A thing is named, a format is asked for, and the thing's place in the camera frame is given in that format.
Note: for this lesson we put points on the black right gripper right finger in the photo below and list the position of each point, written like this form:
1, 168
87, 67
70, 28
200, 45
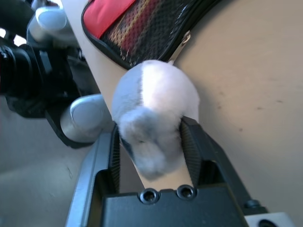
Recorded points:
201, 151

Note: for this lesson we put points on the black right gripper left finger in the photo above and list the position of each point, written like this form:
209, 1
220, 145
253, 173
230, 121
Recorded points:
114, 165

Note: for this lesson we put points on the white fluffy pom-pom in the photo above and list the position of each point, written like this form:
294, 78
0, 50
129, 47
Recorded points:
154, 99

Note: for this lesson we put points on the red black paddle case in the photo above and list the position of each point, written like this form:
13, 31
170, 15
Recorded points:
106, 14

